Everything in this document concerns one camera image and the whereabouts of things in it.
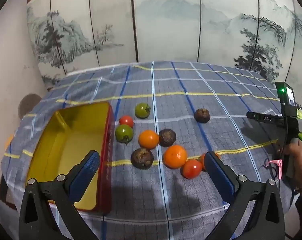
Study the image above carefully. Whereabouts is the blue plaid tablecloth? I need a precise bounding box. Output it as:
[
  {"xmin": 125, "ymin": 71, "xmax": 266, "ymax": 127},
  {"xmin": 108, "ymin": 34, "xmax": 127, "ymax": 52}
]
[{"xmin": 1, "ymin": 60, "xmax": 295, "ymax": 240}]

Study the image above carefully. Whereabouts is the pink ribbon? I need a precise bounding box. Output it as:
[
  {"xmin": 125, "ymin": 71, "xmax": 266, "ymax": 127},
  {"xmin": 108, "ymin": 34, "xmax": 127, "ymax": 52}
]
[{"xmin": 265, "ymin": 159, "xmax": 283, "ymax": 180}]

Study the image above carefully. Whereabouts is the red and gold tin box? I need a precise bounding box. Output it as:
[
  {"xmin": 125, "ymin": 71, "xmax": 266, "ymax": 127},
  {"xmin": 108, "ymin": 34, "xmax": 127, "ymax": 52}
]
[{"xmin": 24, "ymin": 102, "xmax": 116, "ymax": 214}]

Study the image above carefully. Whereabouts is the orange tomato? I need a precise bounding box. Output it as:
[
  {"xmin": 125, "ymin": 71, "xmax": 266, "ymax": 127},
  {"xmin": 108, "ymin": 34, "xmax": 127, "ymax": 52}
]
[
  {"xmin": 138, "ymin": 129, "xmax": 160, "ymax": 149},
  {"xmin": 163, "ymin": 145, "xmax": 188, "ymax": 169}
]

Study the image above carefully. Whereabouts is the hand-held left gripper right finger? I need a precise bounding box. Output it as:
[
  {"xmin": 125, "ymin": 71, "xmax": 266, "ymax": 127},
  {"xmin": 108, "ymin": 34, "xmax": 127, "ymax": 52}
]
[{"xmin": 205, "ymin": 151, "xmax": 285, "ymax": 240}]

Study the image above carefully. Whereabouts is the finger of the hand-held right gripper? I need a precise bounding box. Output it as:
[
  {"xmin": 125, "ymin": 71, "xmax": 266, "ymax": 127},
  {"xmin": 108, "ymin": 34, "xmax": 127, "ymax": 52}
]
[{"xmin": 247, "ymin": 111, "xmax": 285, "ymax": 127}]

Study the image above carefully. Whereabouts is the green tomato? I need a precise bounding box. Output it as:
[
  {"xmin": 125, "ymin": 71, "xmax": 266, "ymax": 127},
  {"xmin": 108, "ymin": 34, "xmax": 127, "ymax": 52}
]
[
  {"xmin": 135, "ymin": 102, "xmax": 151, "ymax": 119},
  {"xmin": 115, "ymin": 124, "xmax": 134, "ymax": 145}
]

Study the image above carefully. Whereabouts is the person's right hand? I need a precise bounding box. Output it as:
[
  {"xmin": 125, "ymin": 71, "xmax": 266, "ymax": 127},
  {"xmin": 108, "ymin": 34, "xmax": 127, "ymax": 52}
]
[{"xmin": 277, "ymin": 138, "xmax": 302, "ymax": 193}]

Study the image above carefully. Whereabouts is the landscape painted folding screen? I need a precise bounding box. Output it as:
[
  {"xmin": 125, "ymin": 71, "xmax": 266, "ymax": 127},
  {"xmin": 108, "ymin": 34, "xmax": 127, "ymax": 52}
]
[{"xmin": 26, "ymin": 0, "xmax": 302, "ymax": 120}]

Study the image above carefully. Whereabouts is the red tomato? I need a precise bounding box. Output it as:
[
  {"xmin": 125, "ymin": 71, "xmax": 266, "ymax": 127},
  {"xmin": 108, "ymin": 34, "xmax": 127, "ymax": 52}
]
[
  {"xmin": 119, "ymin": 115, "xmax": 134, "ymax": 128},
  {"xmin": 181, "ymin": 159, "xmax": 203, "ymax": 180}
]

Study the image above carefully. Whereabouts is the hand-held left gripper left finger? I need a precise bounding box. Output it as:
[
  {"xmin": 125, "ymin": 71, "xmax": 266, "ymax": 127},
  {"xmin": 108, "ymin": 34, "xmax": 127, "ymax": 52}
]
[{"xmin": 19, "ymin": 150, "xmax": 109, "ymax": 240}]

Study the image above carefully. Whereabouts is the orange-red tomato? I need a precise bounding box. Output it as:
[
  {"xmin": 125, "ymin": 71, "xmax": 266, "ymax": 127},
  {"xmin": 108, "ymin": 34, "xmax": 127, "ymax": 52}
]
[{"xmin": 198, "ymin": 152, "xmax": 220, "ymax": 172}]

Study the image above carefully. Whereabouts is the dark brown mangosteen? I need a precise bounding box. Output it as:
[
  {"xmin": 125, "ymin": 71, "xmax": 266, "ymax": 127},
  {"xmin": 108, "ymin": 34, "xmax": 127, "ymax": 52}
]
[
  {"xmin": 158, "ymin": 129, "xmax": 177, "ymax": 147},
  {"xmin": 130, "ymin": 148, "xmax": 154, "ymax": 170},
  {"xmin": 194, "ymin": 108, "xmax": 211, "ymax": 124}
]

